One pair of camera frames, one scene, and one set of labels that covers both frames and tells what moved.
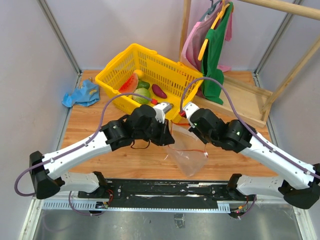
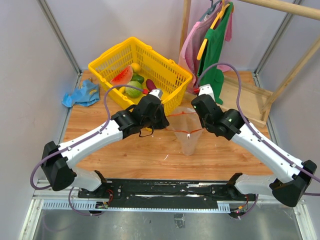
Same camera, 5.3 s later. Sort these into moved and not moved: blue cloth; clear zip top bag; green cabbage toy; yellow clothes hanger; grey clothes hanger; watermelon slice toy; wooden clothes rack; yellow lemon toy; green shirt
Moved: green cabbage toy; watermelon slice toy; yellow lemon toy; clear zip top bag
Not moved: wooden clothes rack; green shirt; blue cloth; grey clothes hanger; yellow clothes hanger
